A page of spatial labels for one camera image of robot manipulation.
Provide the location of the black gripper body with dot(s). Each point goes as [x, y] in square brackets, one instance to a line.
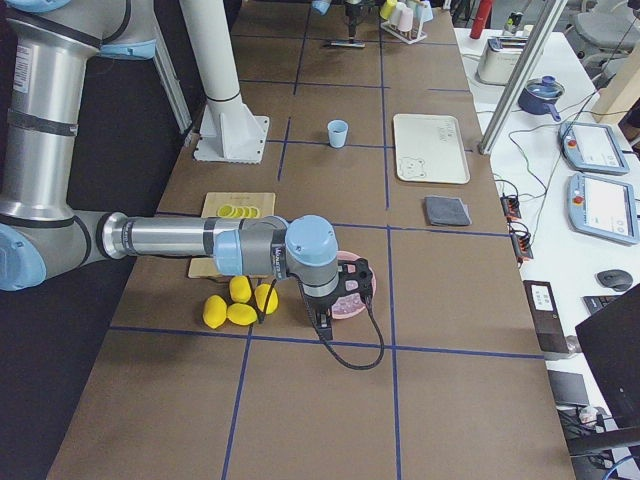
[353, 15]
[317, 304]

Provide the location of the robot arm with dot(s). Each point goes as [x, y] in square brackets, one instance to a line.
[87, 155]
[322, 7]

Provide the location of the pink bowl of ice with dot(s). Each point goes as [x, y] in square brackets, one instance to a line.
[351, 305]

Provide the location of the green cup on rack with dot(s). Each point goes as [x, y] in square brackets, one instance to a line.
[387, 8]

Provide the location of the pink cup on rack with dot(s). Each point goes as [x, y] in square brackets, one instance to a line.
[402, 18]

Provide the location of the light blue paper cup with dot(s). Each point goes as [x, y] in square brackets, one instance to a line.
[337, 130]

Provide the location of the whole yellow lemon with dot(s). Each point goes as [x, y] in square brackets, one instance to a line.
[241, 314]
[266, 298]
[214, 311]
[240, 289]

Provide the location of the red bottle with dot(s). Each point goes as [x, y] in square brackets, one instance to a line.
[481, 17]

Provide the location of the white bear serving tray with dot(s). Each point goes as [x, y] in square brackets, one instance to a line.
[429, 149]

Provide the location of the white toaster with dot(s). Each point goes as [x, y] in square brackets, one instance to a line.
[498, 60]

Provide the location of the folded grey cloth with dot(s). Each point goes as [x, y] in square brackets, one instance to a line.
[447, 211]

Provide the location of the blue pot with lid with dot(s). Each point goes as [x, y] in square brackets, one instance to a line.
[540, 95]

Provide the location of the teach pendant tablet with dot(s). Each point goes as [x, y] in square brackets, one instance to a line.
[603, 208]
[592, 147]

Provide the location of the black computer mouse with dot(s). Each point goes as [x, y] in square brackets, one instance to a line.
[615, 279]

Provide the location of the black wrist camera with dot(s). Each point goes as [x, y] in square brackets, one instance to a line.
[355, 277]

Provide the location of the white wire cup rack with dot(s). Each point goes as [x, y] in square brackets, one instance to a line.
[416, 34]

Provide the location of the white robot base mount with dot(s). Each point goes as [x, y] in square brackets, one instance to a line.
[229, 131]

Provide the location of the aluminium frame post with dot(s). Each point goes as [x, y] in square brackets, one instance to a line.
[542, 29]

